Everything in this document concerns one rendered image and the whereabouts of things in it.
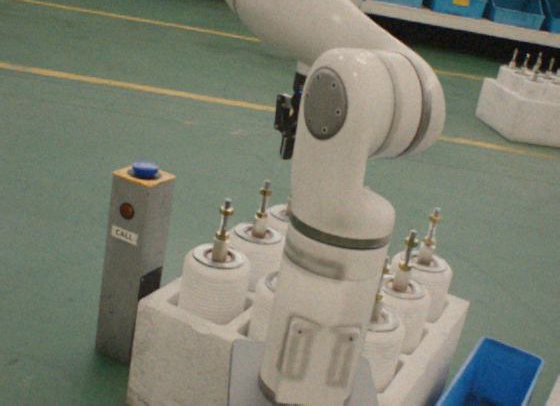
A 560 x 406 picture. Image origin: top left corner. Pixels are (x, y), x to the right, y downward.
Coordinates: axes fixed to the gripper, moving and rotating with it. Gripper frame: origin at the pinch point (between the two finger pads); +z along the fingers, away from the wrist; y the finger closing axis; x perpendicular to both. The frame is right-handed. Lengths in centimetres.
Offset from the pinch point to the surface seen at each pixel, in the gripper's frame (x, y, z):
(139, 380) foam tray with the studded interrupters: -31.7, 2.5, 29.9
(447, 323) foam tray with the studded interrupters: 4.8, 30.0, 17.2
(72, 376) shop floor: -35, -10, 35
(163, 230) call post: -20.4, -8.8, 12.6
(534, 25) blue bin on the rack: 435, -154, 6
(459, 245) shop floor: 79, -5, 35
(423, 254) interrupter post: 5.0, 23.0, 8.5
